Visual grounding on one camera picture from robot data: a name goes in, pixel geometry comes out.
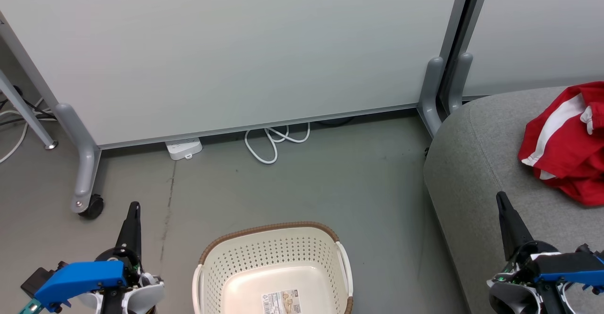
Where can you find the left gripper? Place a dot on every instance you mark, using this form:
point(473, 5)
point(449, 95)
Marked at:
point(141, 292)

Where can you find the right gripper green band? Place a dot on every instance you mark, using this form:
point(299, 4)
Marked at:
point(512, 295)

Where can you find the red and white garment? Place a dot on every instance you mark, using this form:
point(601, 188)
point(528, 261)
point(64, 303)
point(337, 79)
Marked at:
point(561, 153)

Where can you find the cream perforated laundry basket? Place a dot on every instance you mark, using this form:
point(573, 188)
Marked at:
point(283, 252)

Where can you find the printed basket label sticker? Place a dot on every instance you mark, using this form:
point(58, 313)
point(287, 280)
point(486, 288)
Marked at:
point(281, 302)

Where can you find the black caster wheel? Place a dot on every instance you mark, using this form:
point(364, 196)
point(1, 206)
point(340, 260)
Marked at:
point(94, 207)

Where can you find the grey partition foot with caster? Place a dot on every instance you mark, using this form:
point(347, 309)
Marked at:
point(85, 163)

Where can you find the white power strip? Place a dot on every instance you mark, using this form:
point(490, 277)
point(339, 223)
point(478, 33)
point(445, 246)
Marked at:
point(184, 148)

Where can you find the grey metal table leg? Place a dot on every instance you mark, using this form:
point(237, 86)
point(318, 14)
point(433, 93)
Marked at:
point(26, 111)

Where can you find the narrow white partition panel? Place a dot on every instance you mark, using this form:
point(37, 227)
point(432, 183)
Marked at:
point(538, 26)

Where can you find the wide white partition panel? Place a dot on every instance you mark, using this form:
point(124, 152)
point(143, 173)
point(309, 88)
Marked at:
point(236, 45)

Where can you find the left wrist camera blue mount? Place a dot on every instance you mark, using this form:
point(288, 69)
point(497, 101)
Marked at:
point(80, 276)

